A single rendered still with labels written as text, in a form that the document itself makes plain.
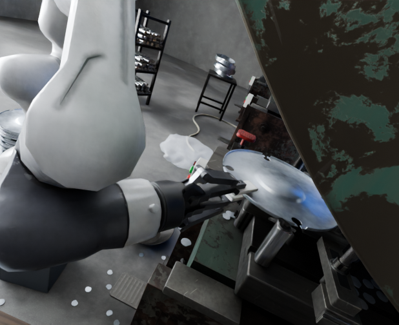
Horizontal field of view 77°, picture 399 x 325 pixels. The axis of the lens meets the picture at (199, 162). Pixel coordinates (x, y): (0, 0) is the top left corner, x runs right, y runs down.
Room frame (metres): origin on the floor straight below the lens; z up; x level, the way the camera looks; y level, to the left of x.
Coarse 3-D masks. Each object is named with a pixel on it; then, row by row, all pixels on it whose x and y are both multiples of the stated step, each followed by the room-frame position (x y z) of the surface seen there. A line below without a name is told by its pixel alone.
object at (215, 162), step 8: (216, 152) 0.57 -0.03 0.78; (224, 152) 0.59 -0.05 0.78; (216, 160) 0.53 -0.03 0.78; (208, 168) 0.48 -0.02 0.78; (216, 168) 0.49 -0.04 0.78; (232, 168) 0.52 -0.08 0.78; (240, 200) 0.56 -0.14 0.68; (248, 200) 0.49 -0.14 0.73; (240, 208) 0.52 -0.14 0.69; (248, 208) 0.49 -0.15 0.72; (256, 208) 0.49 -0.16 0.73; (240, 216) 0.49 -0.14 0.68; (248, 216) 0.49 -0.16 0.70; (256, 216) 0.49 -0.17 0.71; (264, 216) 0.48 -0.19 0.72; (240, 224) 0.49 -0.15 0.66
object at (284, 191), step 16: (224, 160) 0.54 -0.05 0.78; (240, 160) 0.58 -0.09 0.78; (256, 160) 0.62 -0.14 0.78; (272, 160) 0.67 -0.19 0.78; (240, 176) 0.49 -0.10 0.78; (256, 176) 0.52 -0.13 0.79; (272, 176) 0.55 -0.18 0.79; (288, 176) 0.60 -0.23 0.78; (304, 176) 0.64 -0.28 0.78; (256, 192) 0.45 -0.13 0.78; (272, 192) 0.48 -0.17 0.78; (288, 192) 0.50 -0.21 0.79; (304, 192) 0.55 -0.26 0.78; (272, 208) 0.42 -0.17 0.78; (288, 208) 0.44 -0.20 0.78; (304, 208) 0.47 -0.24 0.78; (320, 208) 0.50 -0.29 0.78; (304, 224) 0.41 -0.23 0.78; (320, 224) 0.43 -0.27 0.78; (336, 224) 0.45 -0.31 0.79
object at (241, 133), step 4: (240, 132) 0.86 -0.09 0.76; (244, 132) 0.88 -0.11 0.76; (248, 132) 0.89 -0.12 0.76; (240, 136) 0.84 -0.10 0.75; (244, 136) 0.84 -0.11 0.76; (248, 136) 0.85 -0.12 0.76; (252, 136) 0.87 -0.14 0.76; (244, 140) 0.86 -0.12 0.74; (248, 140) 0.84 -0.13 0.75; (252, 140) 0.84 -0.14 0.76; (244, 144) 0.87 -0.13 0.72
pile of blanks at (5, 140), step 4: (0, 128) 0.96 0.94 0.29; (0, 132) 0.95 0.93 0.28; (4, 132) 0.94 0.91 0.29; (8, 132) 0.94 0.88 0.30; (0, 136) 0.95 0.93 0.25; (4, 136) 0.94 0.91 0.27; (8, 136) 0.95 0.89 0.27; (12, 136) 0.94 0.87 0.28; (16, 136) 0.95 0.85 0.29; (0, 140) 0.95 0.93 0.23; (4, 140) 0.94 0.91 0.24; (8, 140) 0.94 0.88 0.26; (12, 140) 0.94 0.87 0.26; (16, 140) 0.95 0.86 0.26; (0, 144) 0.96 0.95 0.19; (4, 144) 0.94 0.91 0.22; (8, 144) 0.94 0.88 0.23; (12, 144) 0.96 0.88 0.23; (0, 148) 0.95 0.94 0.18; (4, 148) 0.94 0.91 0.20; (8, 148) 0.94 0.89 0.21; (0, 152) 0.95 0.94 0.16
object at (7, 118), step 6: (18, 108) 1.15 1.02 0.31; (0, 114) 1.04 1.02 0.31; (6, 114) 1.06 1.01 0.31; (12, 114) 1.08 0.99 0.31; (18, 114) 1.11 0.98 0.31; (24, 114) 1.13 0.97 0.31; (0, 120) 1.00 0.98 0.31; (6, 120) 1.02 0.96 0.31; (12, 120) 1.04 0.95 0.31; (18, 120) 1.05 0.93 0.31; (24, 120) 1.07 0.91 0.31; (0, 126) 0.95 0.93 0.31; (12, 126) 0.99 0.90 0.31; (18, 126) 1.00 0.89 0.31; (12, 132) 0.94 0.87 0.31; (18, 132) 0.96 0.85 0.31
